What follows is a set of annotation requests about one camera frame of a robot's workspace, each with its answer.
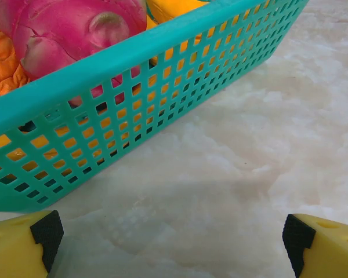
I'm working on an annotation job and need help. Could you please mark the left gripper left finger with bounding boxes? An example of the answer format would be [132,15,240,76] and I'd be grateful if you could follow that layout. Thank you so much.
[0,210,64,278]

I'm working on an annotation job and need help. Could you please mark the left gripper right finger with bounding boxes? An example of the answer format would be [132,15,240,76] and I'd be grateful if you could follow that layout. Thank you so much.
[282,213,348,278]

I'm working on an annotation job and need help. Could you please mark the yellow toy fruit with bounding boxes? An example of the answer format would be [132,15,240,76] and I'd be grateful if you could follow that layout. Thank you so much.
[0,124,111,177]

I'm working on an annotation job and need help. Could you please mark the teal plastic basket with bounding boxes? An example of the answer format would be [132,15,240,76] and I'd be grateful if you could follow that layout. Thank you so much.
[0,0,310,214]

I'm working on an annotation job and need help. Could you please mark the orange wrinkled toy fruit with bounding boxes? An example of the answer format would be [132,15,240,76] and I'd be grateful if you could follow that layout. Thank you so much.
[0,28,32,102]

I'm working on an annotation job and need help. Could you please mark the pink dragon fruit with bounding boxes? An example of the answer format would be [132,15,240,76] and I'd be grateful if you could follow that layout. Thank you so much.
[0,0,148,109]

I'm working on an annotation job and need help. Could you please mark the large yellow banana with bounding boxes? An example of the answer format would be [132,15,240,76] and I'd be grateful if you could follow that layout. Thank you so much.
[146,0,211,31]

